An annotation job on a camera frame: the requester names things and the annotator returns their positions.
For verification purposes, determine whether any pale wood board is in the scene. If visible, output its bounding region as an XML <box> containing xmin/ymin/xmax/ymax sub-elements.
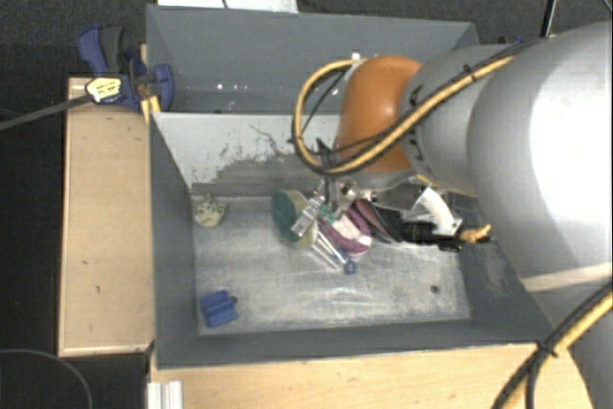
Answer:
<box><xmin>57</xmin><ymin>76</ymin><xmax>157</xmax><ymax>358</ymax></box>

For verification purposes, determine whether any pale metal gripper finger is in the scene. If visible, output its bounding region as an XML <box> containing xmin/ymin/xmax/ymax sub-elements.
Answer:
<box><xmin>305</xmin><ymin>197</ymin><xmax>350</xmax><ymax>267</ymax></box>
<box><xmin>289</xmin><ymin>212</ymin><xmax>340</xmax><ymax>274</ymax></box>

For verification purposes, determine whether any blue block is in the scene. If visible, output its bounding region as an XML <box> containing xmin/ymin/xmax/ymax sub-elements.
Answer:
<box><xmin>198</xmin><ymin>289</ymin><xmax>239</xmax><ymax>329</ymax></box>

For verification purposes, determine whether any green and yellow round sponge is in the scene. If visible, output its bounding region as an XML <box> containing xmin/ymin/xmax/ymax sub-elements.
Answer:
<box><xmin>270</xmin><ymin>188</ymin><xmax>321</xmax><ymax>251</ymax></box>

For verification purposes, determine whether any purple and white striped object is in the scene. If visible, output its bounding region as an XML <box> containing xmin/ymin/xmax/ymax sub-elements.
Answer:
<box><xmin>317</xmin><ymin>198</ymin><xmax>375</xmax><ymax>261</ymax></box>

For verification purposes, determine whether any grey metal bin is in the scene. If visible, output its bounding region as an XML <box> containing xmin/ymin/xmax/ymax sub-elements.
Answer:
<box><xmin>144</xmin><ymin>3</ymin><xmax>557</xmax><ymax>370</ymax></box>

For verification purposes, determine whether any black cylinder on white bracket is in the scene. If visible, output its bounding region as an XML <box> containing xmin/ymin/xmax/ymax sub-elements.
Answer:
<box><xmin>400</xmin><ymin>185</ymin><xmax>464</xmax><ymax>252</ymax></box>

